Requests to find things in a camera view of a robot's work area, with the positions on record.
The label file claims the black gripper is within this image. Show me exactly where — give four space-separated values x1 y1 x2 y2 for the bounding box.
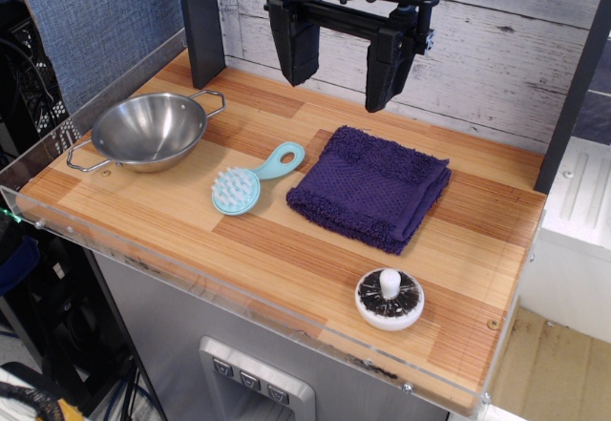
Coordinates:
265 0 440 113

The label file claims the dark grey post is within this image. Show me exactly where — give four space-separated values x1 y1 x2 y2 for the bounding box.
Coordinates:
180 0 225 89
534 0 610 194

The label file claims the clear acrylic edge guard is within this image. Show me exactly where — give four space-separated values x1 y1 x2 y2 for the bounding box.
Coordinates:
0 29 548 418

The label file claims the light blue scalp brush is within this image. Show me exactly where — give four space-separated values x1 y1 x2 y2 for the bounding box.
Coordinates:
211 142 306 216

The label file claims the white round mushroom toy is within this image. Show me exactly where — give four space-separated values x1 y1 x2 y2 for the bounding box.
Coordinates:
354 267 425 331

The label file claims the silver toy fridge cabinet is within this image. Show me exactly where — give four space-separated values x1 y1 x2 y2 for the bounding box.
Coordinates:
95 255 449 420

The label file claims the dark grey left post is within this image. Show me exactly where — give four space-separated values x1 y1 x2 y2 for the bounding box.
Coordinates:
180 0 225 89

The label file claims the folded dark purple towel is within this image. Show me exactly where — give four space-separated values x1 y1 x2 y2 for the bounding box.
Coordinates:
286 126 452 255

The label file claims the grey dispenser button panel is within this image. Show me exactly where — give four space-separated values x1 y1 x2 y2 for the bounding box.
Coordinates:
200 336 317 420

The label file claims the stainless steel bowl with handles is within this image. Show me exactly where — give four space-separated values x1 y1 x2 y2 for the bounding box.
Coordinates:
66 90 226 173

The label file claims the dark grey right post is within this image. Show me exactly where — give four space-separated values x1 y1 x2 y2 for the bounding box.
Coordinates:
534 0 610 194

